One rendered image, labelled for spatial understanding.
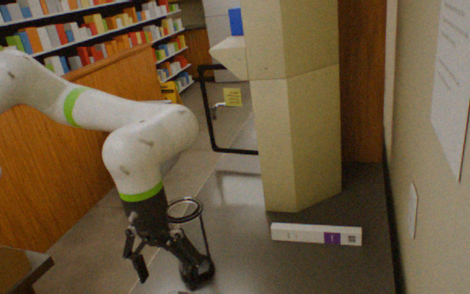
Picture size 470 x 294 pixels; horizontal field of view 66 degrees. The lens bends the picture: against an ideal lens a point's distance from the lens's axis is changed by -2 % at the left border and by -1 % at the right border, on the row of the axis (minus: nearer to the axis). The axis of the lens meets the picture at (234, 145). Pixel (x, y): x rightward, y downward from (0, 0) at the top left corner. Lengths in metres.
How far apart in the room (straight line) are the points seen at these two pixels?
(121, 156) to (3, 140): 2.21
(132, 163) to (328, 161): 0.75
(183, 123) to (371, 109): 0.88
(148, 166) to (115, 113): 0.24
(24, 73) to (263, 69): 0.63
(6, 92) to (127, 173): 0.44
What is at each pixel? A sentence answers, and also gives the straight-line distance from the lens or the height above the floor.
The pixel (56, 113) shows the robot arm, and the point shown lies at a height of 1.43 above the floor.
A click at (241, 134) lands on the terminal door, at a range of 1.55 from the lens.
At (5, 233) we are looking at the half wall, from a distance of 2.96.
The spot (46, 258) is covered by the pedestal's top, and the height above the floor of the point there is 0.94.
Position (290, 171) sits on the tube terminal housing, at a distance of 1.20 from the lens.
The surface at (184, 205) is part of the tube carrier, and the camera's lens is 1.03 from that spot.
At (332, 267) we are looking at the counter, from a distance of 1.09.
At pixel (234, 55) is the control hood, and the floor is 1.49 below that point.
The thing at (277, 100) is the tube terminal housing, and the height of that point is 1.34.
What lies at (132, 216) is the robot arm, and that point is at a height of 1.29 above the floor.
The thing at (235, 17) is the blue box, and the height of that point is 1.57.
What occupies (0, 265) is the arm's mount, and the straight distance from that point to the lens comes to 1.32.
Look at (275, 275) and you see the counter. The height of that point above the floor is 0.94.
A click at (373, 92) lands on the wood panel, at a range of 1.46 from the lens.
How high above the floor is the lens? 1.70
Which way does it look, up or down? 25 degrees down
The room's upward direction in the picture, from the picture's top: 9 degrees counter-clockwise
